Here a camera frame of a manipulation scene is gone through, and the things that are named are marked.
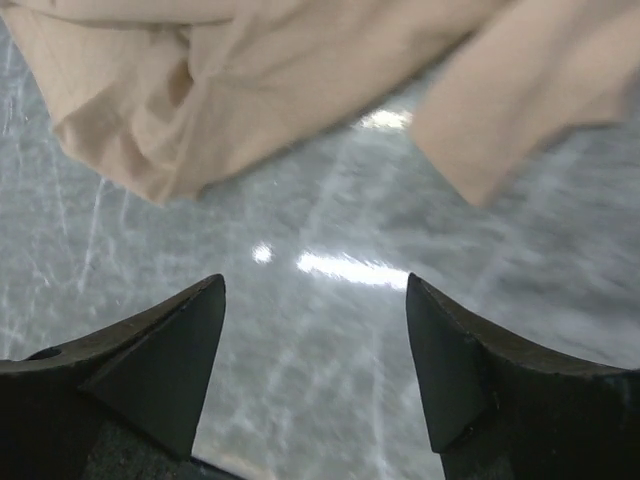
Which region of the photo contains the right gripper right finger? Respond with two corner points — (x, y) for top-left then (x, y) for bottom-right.
(406, 275), (639, 479)

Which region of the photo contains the beige t shirt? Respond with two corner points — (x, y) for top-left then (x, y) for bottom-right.
(1, 1), (639, 205)

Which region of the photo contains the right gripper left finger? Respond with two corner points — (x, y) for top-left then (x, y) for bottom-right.
(1, 275), (225, 479)

